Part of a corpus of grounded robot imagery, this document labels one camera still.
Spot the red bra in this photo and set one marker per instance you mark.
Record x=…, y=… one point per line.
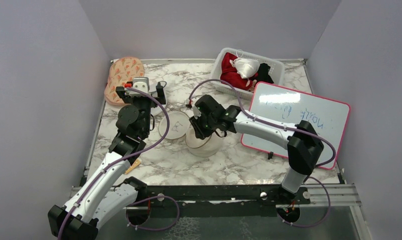
x=229, y=74

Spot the pink framed whiteboard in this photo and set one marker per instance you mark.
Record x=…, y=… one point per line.
x=284, y=105

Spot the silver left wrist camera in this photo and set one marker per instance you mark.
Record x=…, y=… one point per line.
x=140, y=84

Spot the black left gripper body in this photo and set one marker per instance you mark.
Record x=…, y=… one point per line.
x=143, y=103

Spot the white plastic basket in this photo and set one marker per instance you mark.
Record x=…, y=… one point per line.
x=277, y=71

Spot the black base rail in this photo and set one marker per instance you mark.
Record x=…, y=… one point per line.
x=209, y=201

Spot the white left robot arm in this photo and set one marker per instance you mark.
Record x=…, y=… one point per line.
x=81, y=217

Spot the orange small booklet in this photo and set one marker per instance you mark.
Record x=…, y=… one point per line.
x=136, y=163

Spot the white bra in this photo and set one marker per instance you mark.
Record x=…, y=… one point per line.
x=245, y=67

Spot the orange floral laundry bag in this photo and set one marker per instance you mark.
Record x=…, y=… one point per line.
x=122, y=71

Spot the black garment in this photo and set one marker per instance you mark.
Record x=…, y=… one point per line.
x=262, y=74

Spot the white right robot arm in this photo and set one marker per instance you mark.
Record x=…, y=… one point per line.
x=303, y=145

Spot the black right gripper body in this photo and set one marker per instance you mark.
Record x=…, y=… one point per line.
x=204, y=126

